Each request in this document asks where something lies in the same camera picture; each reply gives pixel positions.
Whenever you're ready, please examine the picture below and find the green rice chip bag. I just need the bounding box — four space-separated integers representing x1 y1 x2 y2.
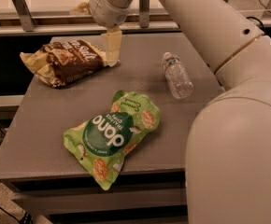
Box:
63 91 161 190

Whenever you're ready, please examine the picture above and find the metal bracket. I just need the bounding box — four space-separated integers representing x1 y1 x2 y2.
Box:
138 0 150 28
11 0 35 32

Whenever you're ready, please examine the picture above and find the middle metal bracket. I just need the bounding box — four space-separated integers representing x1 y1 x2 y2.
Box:
138 0 150 28

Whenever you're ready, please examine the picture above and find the grey metal table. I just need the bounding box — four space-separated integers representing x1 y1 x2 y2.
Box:
0 31 225 224

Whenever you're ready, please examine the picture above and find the clear plastic water bottle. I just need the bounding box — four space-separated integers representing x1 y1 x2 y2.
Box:
162 52 193 100

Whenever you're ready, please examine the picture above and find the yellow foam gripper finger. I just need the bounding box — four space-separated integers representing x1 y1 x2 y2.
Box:
69 2 90 15
101 27 122 67

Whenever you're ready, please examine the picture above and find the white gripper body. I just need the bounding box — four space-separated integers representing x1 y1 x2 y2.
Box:
89 0 129 28

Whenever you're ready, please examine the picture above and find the brown chip bag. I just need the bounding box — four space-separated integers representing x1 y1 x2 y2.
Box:
20 39 107 88

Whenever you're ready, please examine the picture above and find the left metal bracket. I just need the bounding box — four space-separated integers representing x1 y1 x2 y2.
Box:
11 0 35 32

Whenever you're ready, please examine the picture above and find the black cable on floor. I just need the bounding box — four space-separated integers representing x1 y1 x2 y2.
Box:
0 196 34 224

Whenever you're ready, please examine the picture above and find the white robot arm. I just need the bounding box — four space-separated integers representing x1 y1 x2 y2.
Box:
89 0 271 224

